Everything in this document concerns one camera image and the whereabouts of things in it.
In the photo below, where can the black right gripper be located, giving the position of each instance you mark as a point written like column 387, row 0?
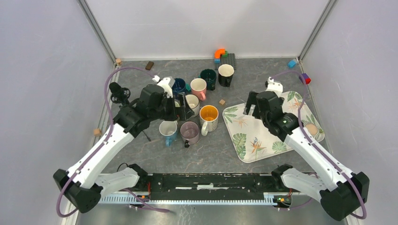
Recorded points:
column 252, row 100

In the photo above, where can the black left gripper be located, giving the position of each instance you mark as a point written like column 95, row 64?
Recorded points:
column 183, row 113

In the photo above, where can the white ribbed mug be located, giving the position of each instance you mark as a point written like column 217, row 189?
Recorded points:
column 194, row 104

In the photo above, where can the dark blue mug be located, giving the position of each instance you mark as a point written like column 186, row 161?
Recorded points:
column 179, row 86

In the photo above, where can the pink mug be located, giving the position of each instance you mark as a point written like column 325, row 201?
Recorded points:
column 198, row 88

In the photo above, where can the cream upside-down mug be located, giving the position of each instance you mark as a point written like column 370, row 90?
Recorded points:
column 208, row 119

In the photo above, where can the lilac mug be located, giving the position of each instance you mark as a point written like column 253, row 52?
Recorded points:
column 190, row 133

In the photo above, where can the light blue mug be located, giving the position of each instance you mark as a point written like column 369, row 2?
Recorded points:
column 168, row 129

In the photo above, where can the dark green mug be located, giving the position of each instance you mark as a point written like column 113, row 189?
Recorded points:
column 209, row 76

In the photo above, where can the black octagonal mug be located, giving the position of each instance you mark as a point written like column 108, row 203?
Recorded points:
column 225, row 75

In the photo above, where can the white striped mug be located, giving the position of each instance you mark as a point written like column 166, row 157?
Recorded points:
column 313, row 130

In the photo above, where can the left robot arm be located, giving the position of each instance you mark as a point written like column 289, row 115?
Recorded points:
column 82, row 183

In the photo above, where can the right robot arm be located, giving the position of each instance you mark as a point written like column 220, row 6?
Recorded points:
column 339, row 190

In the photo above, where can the teal rectangular block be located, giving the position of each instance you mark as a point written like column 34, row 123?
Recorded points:
column 188, row 88

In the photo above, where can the floral white tray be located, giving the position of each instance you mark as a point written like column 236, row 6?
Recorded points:
column 252, row 141

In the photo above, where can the brown block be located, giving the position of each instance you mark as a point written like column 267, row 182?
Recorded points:
column 149, row 65

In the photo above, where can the grey lego baseplate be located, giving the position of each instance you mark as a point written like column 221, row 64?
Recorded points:
column 230, row 60

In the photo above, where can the light blue block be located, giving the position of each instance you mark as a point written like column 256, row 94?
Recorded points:
column 292, row 63

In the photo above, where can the purple and red block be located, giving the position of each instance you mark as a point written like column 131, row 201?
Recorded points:
column 304, row 78

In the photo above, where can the orange curved lego brick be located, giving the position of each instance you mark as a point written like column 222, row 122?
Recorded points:
column 219, row 53

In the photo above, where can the wooden cube at corner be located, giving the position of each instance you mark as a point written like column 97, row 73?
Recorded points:
column 118, row 62

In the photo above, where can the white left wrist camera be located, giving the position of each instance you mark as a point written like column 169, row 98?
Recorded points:
column 167, row 83

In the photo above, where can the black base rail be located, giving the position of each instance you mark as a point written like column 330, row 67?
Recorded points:
column 209, row 186

